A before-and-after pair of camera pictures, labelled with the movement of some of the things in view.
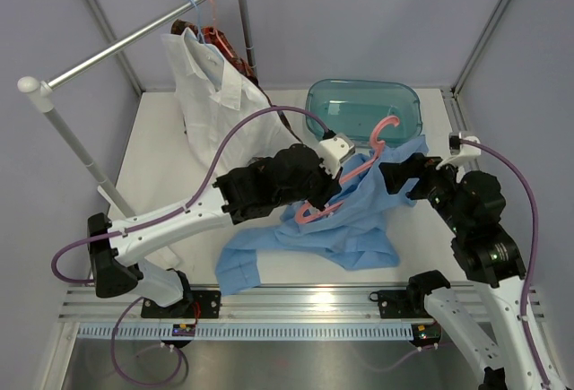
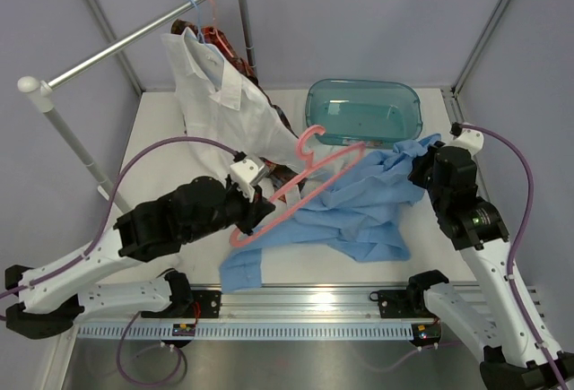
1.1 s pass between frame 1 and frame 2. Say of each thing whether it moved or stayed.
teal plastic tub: stayed
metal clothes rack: stayed
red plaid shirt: stayed
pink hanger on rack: stayed
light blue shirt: moved
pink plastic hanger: moved
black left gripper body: moved
